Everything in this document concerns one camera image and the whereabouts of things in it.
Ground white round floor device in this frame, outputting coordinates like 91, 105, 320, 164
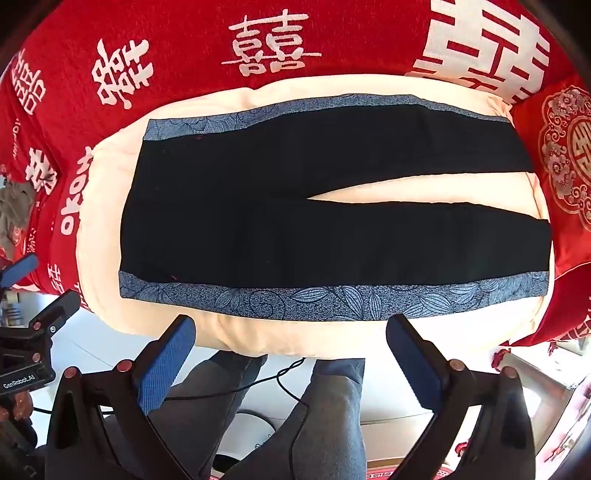
212, 408, 282, 462

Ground black pants with blue trim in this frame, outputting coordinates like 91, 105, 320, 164
117, 93, 552, 321

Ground black cable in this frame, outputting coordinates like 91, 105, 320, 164
164, 357, 310, 467

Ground grey crumpled cloth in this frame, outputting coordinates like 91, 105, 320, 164
0, 180, 38, 261

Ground person's leg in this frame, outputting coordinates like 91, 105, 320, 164
231, 357, 365, 480
148, 351, 269, 480

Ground red printed bedsheet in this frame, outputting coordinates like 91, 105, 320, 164
0, 0, 591, 324

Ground person's right leg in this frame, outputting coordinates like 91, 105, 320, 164
231, 357, 365, 480

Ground person's left leg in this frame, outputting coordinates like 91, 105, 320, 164
148, 351, 269, 480

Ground cream quilted blanket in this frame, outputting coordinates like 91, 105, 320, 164
74, 74, 555, 361

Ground red embroidered pillow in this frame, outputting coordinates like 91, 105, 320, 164
510, 74, 591, 282
508, 268, 591, 352

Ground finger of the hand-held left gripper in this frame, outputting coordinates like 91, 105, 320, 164
0, 254, 40, 291
21, 289, 81, 344

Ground red patterned floor mat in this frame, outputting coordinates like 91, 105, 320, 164
365, 465, 446, 480

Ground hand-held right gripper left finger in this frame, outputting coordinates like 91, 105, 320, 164
44, 315, 197, 480

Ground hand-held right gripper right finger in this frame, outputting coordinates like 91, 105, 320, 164
385, 314, 548, 480

